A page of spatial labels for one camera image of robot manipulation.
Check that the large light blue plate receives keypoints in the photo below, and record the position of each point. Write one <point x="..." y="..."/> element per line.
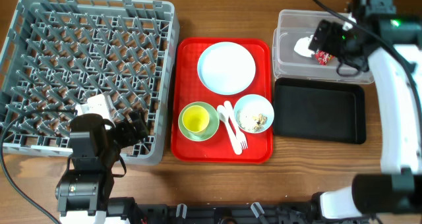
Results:
<point x="226" y="68"/>

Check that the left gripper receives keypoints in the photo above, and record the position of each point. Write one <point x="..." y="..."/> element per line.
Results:
<point x="124" y="126"/>

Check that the green saucer plate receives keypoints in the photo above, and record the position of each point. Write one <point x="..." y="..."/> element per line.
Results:
<point x="211" y="129"/>

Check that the white napkin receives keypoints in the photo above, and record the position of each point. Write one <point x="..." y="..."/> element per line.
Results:
<point x="302" y="47"/>

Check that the white plastic spoon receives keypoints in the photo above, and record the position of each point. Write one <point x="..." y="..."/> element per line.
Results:
<point x="224" y="117"/>

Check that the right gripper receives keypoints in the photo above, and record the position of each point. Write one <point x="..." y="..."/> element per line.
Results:
<point x="333" y="30"/>

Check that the food scraps rice and nuts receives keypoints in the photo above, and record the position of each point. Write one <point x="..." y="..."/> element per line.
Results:
<point x="251" y="121"/>

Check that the light blue bowl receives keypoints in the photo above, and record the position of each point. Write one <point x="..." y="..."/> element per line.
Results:
<point x="257" y="104"/>

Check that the yellow cup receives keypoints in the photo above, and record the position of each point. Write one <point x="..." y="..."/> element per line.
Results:
<point x="195" y="119"/>

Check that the white plastic fork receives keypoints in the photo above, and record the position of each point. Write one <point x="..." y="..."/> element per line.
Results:
<point x="239" y="135"/>

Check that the red snack wrapper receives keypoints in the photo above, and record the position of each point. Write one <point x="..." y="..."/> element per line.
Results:
<point x="323" y="58"/>

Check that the grey dishwasher rack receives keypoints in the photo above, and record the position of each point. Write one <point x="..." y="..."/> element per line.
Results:
<point x="59" y="53"/>

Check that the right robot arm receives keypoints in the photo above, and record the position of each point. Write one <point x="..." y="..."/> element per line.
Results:
<point x="390" y="47"/>

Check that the red plastic tray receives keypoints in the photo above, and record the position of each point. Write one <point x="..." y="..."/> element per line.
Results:
<point x="189" y="89"/>

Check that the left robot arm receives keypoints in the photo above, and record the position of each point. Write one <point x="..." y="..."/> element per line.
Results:
<point x="83" y="192"/>

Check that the clear plastic bin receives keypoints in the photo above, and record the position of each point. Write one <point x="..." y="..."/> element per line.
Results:
<point x="294" y="25"/>

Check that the black tray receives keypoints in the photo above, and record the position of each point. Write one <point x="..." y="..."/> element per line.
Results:
<point x="319" y="110"/>

